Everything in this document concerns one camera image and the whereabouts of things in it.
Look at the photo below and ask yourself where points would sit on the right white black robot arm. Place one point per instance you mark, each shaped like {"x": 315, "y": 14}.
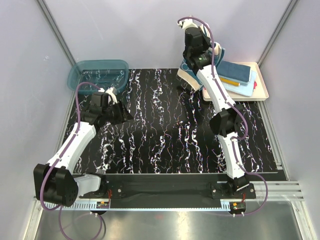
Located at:
{"x": 228, "y": 115}

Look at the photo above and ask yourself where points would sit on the yellow bear towel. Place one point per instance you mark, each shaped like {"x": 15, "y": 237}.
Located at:
{"x": 230, "y": 82}

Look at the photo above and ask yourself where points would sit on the blue beige patterned towel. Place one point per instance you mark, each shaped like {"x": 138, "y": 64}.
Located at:
{"x": 237, "y": 72}

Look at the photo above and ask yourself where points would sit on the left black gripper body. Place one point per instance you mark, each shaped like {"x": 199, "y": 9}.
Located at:
{"x": 112, "y": 113}

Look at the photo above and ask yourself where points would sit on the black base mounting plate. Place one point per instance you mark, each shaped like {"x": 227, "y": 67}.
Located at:
{"x": 169, "y": 191}

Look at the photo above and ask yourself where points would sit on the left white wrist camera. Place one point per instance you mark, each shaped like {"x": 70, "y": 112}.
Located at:
{"x": 111, "y": 95}

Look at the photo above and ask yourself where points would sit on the black marble pattern mat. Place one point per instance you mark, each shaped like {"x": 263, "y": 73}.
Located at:
{"x": 169, "y": 134}

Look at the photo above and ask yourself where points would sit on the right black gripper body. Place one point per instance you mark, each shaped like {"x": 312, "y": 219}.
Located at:
{"x": 203, "y": 43}

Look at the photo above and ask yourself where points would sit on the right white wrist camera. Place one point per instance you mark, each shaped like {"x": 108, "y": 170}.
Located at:
{"x": 186, "y": 23}

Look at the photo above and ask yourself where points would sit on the teal plastic basket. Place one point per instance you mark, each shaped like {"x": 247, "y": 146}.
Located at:
{"x": 104, "y": 73}

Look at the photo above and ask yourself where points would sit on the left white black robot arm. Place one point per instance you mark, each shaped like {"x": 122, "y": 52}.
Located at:
{"x": 53, "y": 181}

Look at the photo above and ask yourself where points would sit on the light blue folded towel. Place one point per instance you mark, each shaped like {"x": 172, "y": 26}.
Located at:
{"x": 244, "y": 90}

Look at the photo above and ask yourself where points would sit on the slotted aluminium cable rail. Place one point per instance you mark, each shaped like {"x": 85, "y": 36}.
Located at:
{"x": 89, "y": 205}

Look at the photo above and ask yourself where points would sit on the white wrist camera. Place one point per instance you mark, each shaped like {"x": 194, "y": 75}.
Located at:
{"x": 111, "y": 95}
{"x": 186, "y": 23}

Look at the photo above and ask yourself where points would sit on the white plastic tray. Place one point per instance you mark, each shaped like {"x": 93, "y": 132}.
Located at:
{"x": 259, "y": 94}

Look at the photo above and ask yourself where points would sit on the teal beige bordered towel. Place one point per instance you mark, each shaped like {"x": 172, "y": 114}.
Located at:
{"x": 192, "y": 72}

